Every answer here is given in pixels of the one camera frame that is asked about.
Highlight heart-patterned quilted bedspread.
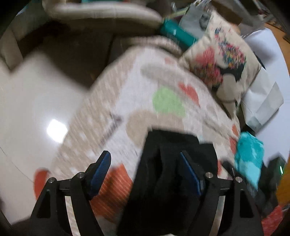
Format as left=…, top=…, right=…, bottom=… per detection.
left=33, top=36, right=242, bottom=236

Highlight black pants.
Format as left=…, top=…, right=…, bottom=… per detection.
left=116, top=130, right=218, bottom=235

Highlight floral lady print pillow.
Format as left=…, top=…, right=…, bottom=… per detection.
left=178, top=11, right=262, bottom=103

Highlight white pillow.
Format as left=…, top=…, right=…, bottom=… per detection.
left=241, top=28, right=289, bottom=162

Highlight teal tissue box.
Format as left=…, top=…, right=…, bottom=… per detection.
left=159, top=20, right=198, bottom=51

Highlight turquoise fleece blanket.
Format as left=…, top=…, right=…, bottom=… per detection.
left=235, top=132, right=264, bottom=190

